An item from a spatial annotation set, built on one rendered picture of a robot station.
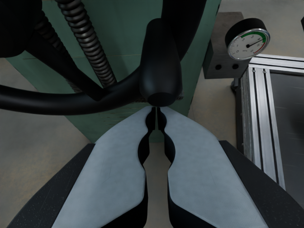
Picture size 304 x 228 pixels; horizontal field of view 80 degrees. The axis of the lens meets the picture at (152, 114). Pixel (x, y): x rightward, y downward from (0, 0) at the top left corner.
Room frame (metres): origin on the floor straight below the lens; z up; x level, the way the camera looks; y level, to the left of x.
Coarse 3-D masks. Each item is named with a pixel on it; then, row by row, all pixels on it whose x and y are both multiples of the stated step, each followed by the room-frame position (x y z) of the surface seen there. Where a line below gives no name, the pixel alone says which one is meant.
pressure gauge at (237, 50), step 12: (240, 24) 0.24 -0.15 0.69; (252, 24) 0.23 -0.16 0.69; (264, 24) 0.24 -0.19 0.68; (228, 36) 0.24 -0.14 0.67; (240, 36) 0.22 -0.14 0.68; (252, 36) 0.22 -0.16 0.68; (264, 36) 0.22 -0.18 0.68; (228, 48) 0.22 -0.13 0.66; (240, 48) 0.22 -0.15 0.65; (252, 48) 0.22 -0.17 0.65; (264, 48) 0.22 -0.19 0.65
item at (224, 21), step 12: (228, 12) 0.37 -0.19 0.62; (240, 12) 0.36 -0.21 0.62; (216, 24) 0.33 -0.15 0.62; (228, 24) 0.33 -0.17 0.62; (216, 36) 0.30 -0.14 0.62; (216, 48) 0.26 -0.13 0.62; (204, 60) 0.29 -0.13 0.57; (216, 60) 0.25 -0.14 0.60; (228, 60) 0.25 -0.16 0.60; (240, 60) 0.25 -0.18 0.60; (204, 72) 0.26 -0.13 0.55; (216, 72) 0.25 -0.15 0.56; (228, 72) 0.25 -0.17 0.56; (240, 72) 0.25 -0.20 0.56
